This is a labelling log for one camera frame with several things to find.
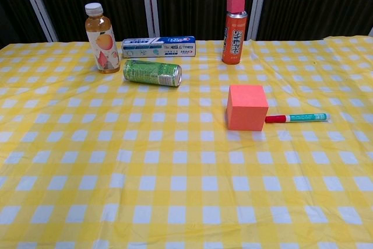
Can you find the large pink cube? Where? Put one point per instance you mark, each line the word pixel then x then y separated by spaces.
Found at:
pixel 246 109

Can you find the green marker red cap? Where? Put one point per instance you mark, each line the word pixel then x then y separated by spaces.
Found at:
pixel 303 118

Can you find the yellow checkered tablecloth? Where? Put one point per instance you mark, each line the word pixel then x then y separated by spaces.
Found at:
pixel 175 173

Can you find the green drink can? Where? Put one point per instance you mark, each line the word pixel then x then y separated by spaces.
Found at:
pixel 148 72

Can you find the blue white toothpaste box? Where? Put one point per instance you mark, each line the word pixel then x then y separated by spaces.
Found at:
pixel 157 47

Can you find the orange Arctic Ocean can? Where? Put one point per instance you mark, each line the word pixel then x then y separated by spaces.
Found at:
pixel 233 42

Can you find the juice bottle with white cap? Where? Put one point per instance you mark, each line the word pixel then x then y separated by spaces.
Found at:
pixel 102 42

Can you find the silver partition frame post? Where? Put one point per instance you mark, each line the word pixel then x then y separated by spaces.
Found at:
pixel 371 32
pixel 38 7
pixel 259 4
pixel 150 4

